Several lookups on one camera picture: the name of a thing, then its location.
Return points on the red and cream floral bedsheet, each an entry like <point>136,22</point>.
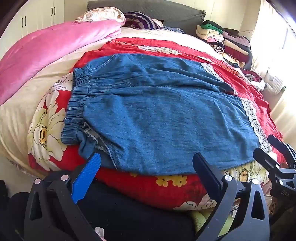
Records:
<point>143,190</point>

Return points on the white quilted garment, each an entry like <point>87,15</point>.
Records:
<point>274,81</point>

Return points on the purple striped cloth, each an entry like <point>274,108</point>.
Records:
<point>141,20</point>

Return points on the white wardrobe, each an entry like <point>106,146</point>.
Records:
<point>39,11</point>

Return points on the floral satin pillow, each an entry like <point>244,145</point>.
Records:
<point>104,15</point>

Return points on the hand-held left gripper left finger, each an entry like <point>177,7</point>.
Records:
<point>86,176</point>

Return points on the grey padded headboard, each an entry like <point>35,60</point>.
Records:
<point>180,14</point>

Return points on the blue denim pants lace trim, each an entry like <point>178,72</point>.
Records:
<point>161,115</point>

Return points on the pile of folded clothes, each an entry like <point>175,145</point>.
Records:
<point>231,41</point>

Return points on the person's black clothing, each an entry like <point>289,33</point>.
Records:
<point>138,220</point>

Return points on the blue patterned cloth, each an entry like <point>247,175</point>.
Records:
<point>172,29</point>

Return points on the brown patterned cloth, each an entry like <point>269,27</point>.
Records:
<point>284,215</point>

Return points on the pink blanket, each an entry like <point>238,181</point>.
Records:
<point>46,53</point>

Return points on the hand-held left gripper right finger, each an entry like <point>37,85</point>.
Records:
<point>205,176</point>

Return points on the dark red garment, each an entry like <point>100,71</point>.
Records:
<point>253,75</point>

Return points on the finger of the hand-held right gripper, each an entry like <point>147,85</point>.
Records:
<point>266,160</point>
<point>281,146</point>

